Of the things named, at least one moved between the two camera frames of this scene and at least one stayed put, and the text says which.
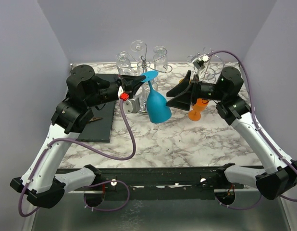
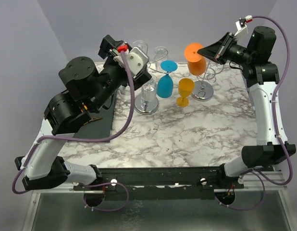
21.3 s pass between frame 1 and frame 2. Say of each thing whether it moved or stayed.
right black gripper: moved
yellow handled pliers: stayed
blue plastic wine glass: moved
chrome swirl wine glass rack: moved
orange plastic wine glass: moved
